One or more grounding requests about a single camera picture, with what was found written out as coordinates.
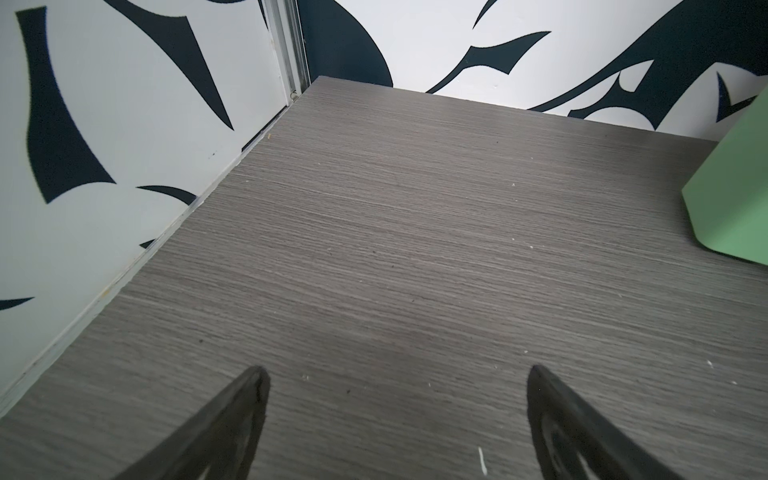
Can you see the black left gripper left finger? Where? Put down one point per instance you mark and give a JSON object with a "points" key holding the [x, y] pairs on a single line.
{"points": [[217, 442]]}

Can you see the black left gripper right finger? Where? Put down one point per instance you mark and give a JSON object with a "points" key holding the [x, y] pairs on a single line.
{"points": [[572, 440]]}

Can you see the small green plastic bin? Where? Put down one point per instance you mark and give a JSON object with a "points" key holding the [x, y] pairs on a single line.
{"points": [[726, 198]]}

